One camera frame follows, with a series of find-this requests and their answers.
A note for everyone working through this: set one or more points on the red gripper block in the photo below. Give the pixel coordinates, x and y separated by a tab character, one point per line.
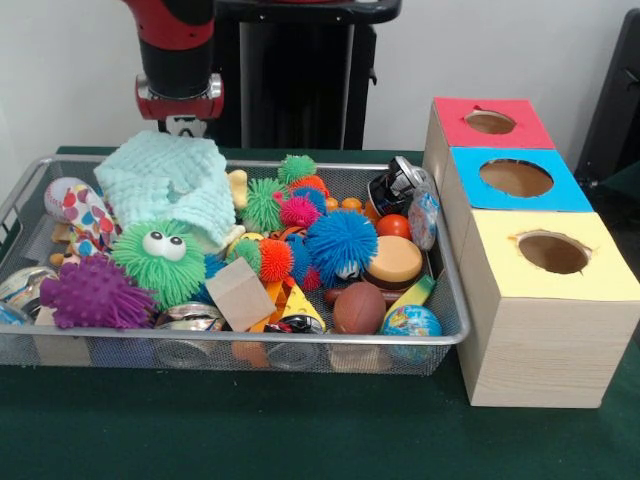
180	109

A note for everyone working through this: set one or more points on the mint green knitted cloth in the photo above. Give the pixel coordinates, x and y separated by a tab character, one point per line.
160	170

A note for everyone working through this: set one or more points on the clear plastic bottle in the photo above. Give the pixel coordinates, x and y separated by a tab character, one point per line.
424	215

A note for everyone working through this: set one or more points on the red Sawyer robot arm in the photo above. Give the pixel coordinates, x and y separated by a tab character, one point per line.
175	50

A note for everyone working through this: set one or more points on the shallow clear mesh bin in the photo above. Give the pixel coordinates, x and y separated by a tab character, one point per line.
150	355

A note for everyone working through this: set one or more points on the wooden box with three holes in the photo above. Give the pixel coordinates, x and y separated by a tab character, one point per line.
540	350

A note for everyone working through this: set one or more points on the doll in spotted dress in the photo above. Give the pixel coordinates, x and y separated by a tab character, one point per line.
90	215

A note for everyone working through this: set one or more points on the white baseball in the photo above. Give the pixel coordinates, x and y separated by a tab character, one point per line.
56	197

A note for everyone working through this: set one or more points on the green spiky toy with eyes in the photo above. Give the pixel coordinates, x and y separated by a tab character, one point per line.
160	280

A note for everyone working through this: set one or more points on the plain wooden block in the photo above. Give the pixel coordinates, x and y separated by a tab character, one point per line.
240	295

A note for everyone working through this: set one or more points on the blue spiky rubber ball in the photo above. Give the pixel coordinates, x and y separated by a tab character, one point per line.
340	240

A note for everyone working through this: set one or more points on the purple spiky rubber toy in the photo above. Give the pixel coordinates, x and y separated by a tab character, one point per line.
92	300

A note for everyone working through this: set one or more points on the toy hamburger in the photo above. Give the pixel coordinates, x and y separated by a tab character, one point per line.
397	260

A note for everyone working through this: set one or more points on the small brown football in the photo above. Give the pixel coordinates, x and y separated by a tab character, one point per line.
359	310

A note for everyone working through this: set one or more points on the small globe ball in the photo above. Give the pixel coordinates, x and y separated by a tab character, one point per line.
411	320

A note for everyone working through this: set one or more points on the black upright panel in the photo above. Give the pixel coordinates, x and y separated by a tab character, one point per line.
615	100

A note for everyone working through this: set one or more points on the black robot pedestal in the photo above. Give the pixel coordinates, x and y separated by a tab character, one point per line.
300	75

